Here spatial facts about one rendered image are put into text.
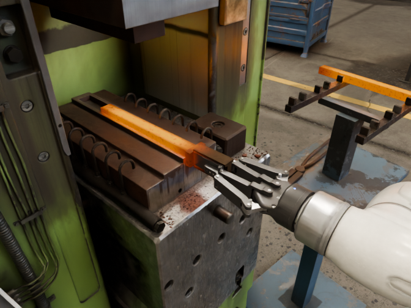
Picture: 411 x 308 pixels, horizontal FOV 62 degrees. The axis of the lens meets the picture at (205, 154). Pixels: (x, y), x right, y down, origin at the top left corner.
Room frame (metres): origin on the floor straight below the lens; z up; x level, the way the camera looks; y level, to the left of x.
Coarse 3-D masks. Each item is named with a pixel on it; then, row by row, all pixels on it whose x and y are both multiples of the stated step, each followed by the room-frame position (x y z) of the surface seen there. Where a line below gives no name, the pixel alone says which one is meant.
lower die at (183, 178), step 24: (96, 96) 0.85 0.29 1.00; (72, 120) 0.74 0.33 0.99; (96, 120) 0.73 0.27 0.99; (168, 120) 0.73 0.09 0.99; (120, 144) 0.62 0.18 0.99; (144, 144) 0.62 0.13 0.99; (144, 168) 0.55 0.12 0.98; (168, 168) 0.54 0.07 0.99; (192, 168) 0.58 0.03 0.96; (144, 192) 0.49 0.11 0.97; (168, 192) 0.52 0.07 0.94
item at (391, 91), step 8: (320, 72) 1.07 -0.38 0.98; (328, 72) 1.05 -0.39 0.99; (336, 72) 1.03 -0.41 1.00; (344, 72) 1.03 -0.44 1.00; (344, 80) 1.00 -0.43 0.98; (352, 80) 0.99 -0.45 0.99; (360, 80) 0.97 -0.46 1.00; (368, 80) 0.96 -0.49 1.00; (368, 88) 0.95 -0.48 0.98; (376, 88) 0.93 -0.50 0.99; (384, 88) 0.91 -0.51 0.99; (392, 88) 0.91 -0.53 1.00; (400, 88) 0.91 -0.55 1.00; (392, 96) 0.89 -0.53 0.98; (400, 96) 0.88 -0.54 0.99; (408, 96) 0.86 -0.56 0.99
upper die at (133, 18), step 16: (32, 0) 0.66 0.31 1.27; (48, 0) 0.62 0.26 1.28; (64, 0) 0.58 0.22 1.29; (80, 0) 0.55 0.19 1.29; (96, 0) 0.52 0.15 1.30; (112, 0) 0.50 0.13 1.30; (128, 0) 0.49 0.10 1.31; (144, 0) 0.51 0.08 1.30; (160, 0) 0.53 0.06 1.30; (176, 0) 0.56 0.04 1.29; (192, 0) 0.58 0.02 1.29; (208, 0) 0.61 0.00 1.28; (96, 16) 0.53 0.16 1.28; (112, 16) 0.50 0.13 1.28; (128, 16) 0.49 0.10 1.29; (144, 16) 0.51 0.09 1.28; (160, 16) 0.53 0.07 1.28
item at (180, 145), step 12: (108, 108) 0.76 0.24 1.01; (120, 120) 0.71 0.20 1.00; (132, 120) 0.70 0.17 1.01; (144, 120) 0.69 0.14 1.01; (144, 132) 0.65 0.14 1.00; (156, 132) 0.64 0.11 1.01; (168, 132) 0.64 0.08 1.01; (168, 144) 0.60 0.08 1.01; (180, 144) 0.59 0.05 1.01; (192, 144) 0.59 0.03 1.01; (204, 144) 0.58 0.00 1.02; (192, 156) 0.55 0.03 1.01; (216, 156) 0.53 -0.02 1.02; (228, 156) 0.53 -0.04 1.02; (228, 168) 0.51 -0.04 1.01
